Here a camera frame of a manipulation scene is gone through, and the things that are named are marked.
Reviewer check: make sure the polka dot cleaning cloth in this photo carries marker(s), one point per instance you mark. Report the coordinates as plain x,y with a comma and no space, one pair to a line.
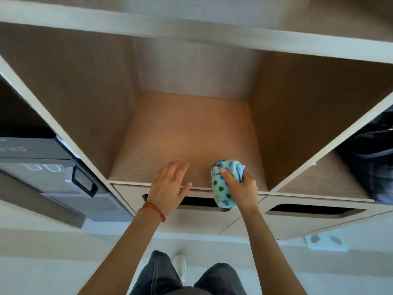
221,190

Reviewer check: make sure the brown wooden furniture piece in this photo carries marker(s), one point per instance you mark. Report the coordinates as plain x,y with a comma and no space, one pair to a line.
184,129

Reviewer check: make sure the white body weight scale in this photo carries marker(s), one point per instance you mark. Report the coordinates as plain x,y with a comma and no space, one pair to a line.
325,242

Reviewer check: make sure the person's white left shoe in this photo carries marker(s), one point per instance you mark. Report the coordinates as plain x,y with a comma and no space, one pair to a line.
179,264

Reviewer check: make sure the grey built-in appliance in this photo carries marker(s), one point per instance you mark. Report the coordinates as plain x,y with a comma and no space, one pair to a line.
40,175

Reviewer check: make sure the person's left hand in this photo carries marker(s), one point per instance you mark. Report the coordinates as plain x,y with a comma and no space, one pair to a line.
167,190

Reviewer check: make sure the dark blue bag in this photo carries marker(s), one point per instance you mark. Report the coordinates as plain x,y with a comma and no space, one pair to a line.
374,159

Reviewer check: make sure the person's right hand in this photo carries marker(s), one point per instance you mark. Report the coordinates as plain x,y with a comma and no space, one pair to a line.
245,196

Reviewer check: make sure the person's blue jeans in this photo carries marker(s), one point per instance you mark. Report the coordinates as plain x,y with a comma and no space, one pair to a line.
156,279

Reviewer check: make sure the person's left forearm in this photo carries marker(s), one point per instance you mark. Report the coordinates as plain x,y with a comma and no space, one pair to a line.
122,258

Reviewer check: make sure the person's right forearm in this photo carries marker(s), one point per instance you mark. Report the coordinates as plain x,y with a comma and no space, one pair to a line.
270,258

